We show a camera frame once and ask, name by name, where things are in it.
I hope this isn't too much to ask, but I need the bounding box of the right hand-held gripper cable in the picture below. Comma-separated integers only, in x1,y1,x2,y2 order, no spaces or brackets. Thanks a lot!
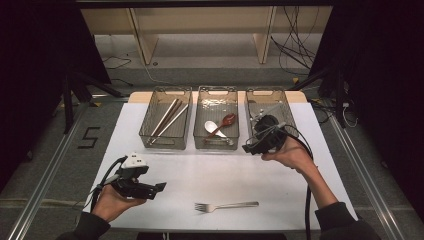
283,124,315,240

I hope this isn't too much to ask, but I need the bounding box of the brown wooden chopstick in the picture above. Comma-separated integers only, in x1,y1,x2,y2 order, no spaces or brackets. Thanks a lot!
155,99,181,136
158,100,184,138

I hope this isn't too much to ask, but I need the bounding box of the black floor cable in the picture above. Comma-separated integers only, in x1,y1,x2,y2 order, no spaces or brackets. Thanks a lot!
102,55,134,87

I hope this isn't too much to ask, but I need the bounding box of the black curtain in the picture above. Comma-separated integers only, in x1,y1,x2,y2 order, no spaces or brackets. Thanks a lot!
308,0,424,221
0,0,113,194

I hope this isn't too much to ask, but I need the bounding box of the black metal stand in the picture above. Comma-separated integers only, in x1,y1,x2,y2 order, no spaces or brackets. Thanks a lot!
288,64,348,129

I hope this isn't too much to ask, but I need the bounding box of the white floor cable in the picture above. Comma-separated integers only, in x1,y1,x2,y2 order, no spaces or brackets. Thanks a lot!
126,49,174,86

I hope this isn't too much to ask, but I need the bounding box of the beige wooden desk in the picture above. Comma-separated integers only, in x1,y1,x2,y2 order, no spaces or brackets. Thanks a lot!
80,5,334,66

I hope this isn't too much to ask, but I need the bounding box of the red-brown lacquer spoon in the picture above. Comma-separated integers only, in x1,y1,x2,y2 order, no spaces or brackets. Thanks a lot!
203,113,238,141

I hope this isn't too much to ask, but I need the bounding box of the silver fork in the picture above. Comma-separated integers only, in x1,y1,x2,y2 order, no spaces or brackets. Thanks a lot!
194,200,260,214

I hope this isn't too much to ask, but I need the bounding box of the person's right hand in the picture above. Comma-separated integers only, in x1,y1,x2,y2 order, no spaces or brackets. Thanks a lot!
261,137,316,174

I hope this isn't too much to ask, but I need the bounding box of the white ceramic spoon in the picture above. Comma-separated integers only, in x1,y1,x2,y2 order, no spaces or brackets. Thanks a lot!
204,120,234,146

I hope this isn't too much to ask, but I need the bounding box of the black tripod stand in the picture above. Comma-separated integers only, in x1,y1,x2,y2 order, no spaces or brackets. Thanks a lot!
53,71,125,134

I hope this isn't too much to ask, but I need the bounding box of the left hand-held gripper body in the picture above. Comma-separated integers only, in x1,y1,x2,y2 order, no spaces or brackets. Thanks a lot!
111,152,158,201

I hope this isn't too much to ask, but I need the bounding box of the white chopstick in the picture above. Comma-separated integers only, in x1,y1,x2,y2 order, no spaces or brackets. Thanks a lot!
151,98,178,137
149,103,190,145

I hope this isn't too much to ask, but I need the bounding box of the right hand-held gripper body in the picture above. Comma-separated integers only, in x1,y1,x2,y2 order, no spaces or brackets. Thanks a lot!
251,104,287,154

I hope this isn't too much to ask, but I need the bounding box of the bundle of black cables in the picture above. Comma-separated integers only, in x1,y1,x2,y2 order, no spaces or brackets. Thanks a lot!
269,5,318,76

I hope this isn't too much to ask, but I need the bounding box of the hand-held gripper cable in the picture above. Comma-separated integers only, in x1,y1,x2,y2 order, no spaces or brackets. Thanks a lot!
283,124,315,240
89,155,129,213

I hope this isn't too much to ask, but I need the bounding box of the left hand-held gripper cable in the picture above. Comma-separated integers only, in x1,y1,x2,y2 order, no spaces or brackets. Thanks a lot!
89,155,129,213

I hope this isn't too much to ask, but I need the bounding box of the metal floor rail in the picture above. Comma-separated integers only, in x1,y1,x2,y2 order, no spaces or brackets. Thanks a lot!
6,103,88,240
328,114,406,240

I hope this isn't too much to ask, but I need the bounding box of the white table cover sheet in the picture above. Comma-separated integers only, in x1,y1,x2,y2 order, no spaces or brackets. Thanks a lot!
76,102,363,233

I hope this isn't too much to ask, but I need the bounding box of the transparent grey plastic bin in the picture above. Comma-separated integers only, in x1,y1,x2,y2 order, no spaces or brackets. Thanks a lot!
138,85,194,151
193,85,240,151
244,87,299,152

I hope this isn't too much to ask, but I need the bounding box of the person's left hand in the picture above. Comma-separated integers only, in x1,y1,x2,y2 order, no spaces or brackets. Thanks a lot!
91,185,148,223

